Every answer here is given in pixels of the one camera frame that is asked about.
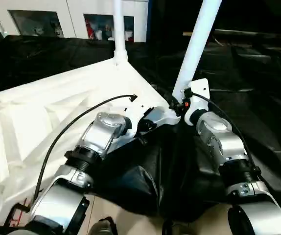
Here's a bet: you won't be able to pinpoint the red bottle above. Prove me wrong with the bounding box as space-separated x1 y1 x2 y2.
85 20 94 40

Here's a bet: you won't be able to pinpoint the black work mat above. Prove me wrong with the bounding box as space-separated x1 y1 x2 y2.
0 34 281 221

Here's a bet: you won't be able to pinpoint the black metal stand legs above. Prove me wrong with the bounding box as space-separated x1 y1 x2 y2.
0 200 33 231

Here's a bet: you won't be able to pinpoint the white plastic table leg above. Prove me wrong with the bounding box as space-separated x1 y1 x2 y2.
112 0 130 66
171 0 223 101

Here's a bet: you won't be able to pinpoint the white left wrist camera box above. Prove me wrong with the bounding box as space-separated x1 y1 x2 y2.
123 101 157 139

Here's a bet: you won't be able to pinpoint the grey left robot leg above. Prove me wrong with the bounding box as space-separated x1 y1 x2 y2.
88 218 118 235

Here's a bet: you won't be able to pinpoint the white display cabinet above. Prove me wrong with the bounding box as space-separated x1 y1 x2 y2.
0 0 150 43

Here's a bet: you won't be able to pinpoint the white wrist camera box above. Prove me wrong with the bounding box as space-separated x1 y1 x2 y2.
182 78 211 126
123 101 157 139

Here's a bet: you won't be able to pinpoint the small white figurine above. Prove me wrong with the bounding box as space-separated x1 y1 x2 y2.
36 24 49 37

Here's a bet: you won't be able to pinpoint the white plastic table top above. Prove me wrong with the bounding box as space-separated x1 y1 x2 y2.
0 58 181 227

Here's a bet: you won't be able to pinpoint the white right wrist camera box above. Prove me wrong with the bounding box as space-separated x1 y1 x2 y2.
182 78 211 126

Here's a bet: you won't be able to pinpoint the black low cabinet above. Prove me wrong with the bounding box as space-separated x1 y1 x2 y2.
149 0 281 49

